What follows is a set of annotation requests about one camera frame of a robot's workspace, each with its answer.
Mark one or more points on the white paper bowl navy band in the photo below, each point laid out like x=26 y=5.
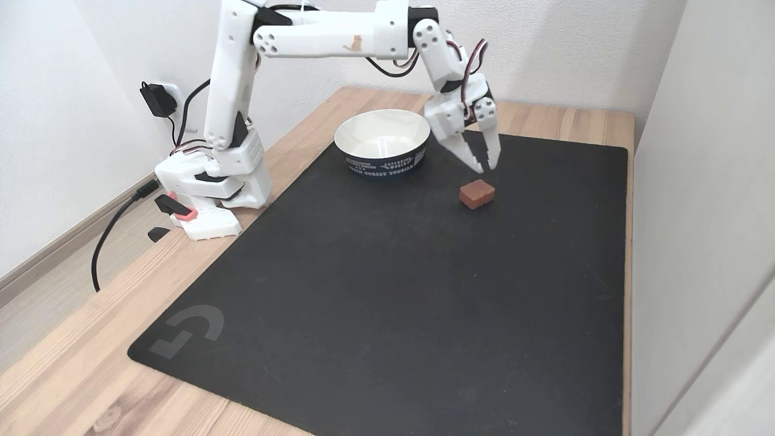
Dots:
x=381 y=136

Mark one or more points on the beige wall baseboard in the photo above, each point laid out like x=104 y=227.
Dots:
x=54 y=248

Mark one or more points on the brown block toy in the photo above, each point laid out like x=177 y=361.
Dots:
x=477 y=194

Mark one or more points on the white wall outlet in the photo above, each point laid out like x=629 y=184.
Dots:
x=175 y=97

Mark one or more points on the black power adapter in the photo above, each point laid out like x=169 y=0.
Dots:
x=157 y=100

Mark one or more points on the black desk mat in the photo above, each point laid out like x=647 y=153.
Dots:
x=393 y=303

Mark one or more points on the black and red table clamp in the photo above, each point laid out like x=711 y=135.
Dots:
x=175 y=207

